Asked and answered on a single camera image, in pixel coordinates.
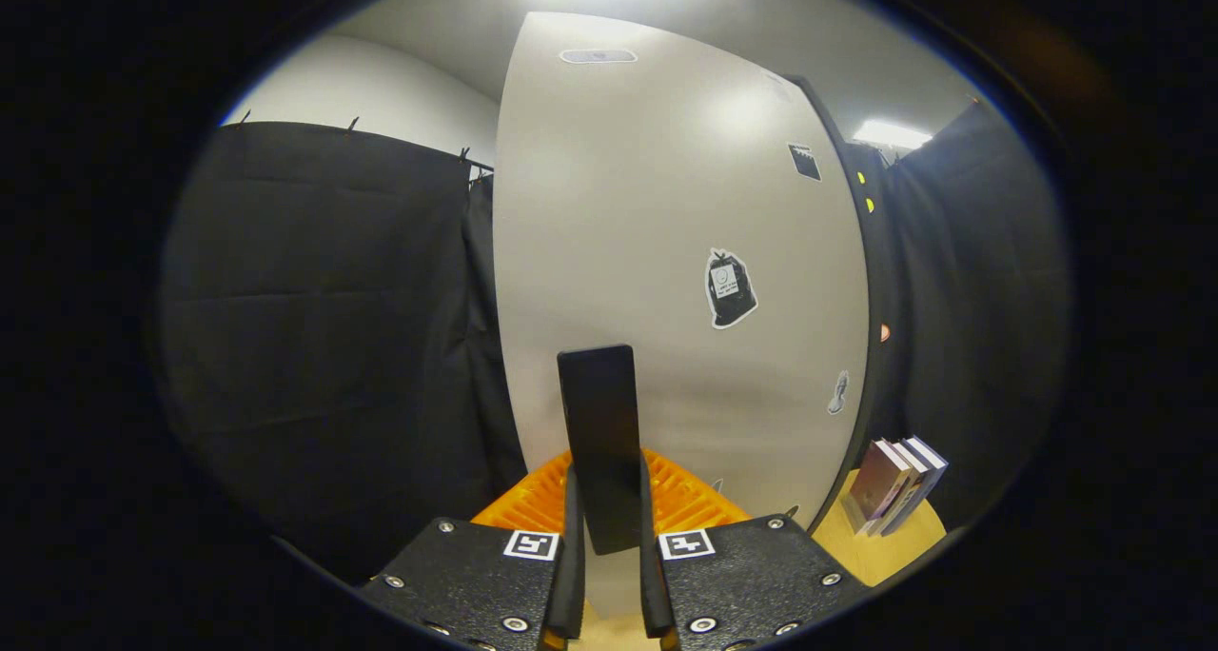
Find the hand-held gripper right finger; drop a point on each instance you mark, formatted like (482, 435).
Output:
(752, 584)

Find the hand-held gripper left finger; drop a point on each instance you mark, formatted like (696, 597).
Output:
(466, 584)

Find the beige cabinet door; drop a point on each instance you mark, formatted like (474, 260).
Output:
(647, 204)

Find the white spine book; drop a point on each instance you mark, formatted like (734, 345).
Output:
(909, 480)

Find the blue grey book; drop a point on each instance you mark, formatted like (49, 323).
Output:
(931, 470)

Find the black backdrop cloth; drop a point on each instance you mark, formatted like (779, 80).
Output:
(314, 299)

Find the ceiling light panel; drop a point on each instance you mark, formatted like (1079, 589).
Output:
(890, 134)

